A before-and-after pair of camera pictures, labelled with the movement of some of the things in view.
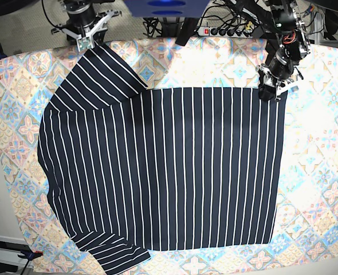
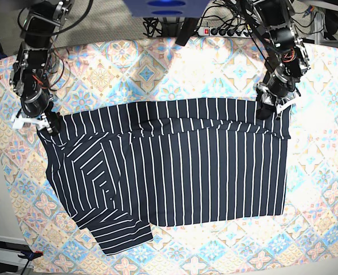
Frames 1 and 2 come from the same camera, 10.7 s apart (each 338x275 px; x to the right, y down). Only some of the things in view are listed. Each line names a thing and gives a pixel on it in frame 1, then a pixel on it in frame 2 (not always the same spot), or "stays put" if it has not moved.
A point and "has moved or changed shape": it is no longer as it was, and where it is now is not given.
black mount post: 188,28 stays put
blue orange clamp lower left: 30,255 stays put
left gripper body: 86,39 → 34,102
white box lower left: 7,248 stays put
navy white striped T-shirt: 129,168 has moved or changed shape
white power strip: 225,32 stays put
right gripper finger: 280,89 → 279,107
